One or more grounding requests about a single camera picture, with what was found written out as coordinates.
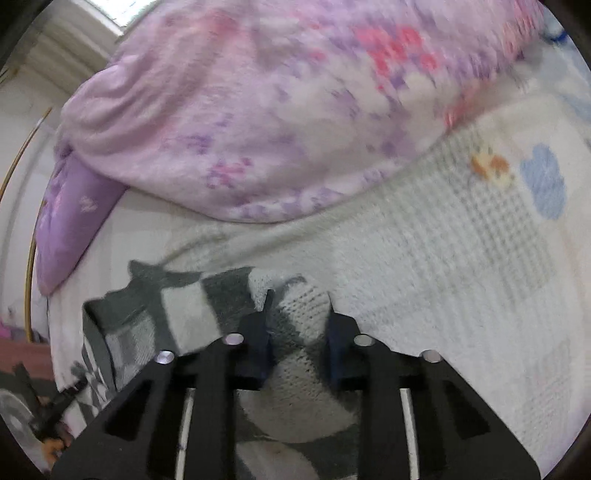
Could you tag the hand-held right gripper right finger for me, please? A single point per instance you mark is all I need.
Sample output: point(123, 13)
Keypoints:
point(333, 347)

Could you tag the gold hoop frame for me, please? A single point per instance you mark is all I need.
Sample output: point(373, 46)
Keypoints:
point(27, 258)

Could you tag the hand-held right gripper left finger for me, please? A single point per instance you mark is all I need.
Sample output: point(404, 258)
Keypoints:
point(263, 342)

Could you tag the grey white checkered sweater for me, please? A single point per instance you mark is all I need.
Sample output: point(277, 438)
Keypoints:
point(184, 318)

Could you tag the pink purple floral quilt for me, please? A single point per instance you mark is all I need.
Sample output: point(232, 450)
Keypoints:
point(258, 110)

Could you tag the white waffle printed blanket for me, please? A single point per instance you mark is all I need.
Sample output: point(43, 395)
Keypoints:
point(429, 286)

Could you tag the purple floral pillow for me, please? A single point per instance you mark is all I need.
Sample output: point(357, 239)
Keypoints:
point(69, 226)

